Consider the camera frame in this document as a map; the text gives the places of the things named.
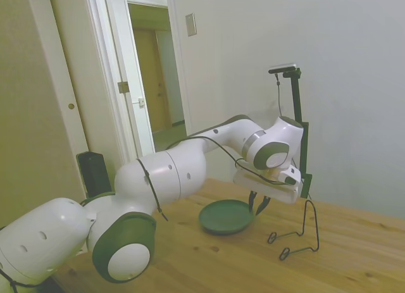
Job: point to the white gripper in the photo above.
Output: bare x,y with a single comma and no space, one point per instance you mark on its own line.
265,188

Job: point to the green round plate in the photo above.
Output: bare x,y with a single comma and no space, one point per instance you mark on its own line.
224,215

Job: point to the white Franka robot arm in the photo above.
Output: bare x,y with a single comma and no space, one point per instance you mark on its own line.
164,176

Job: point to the brass door latch plate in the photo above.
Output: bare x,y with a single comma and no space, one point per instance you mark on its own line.
123,87

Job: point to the white door strike latch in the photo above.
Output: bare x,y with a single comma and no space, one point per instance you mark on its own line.
141,102

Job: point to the black box speaker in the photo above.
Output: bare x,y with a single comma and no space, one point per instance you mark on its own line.
94,172

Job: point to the white open door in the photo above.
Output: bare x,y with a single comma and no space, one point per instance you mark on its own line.
117,52

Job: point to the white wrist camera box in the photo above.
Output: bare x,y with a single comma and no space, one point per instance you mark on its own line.
290,176

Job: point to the black camera stand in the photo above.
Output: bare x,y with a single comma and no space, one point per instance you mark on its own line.
297,100

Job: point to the grey exterior camera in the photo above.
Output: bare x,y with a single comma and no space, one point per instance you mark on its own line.
283,67

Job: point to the grey wall switch plate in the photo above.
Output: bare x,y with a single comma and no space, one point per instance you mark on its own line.
190,24

